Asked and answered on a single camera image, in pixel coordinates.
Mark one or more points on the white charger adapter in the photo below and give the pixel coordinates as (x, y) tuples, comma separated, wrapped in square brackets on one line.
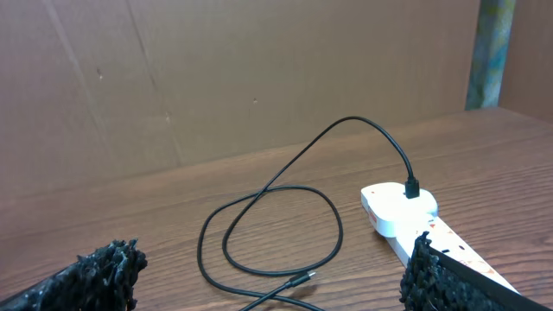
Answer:
[(392, 213)]

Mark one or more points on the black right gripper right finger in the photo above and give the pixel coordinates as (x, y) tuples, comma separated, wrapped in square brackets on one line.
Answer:
[(433, 281)]

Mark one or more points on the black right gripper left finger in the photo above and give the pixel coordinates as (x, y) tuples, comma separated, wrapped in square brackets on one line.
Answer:
[(101, 281)]

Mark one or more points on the mottled green-grey post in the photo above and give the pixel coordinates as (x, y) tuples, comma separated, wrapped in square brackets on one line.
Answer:
[(491, 44)]

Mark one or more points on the white power strip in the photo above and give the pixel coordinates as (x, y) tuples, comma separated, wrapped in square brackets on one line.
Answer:
[(445, 240)]

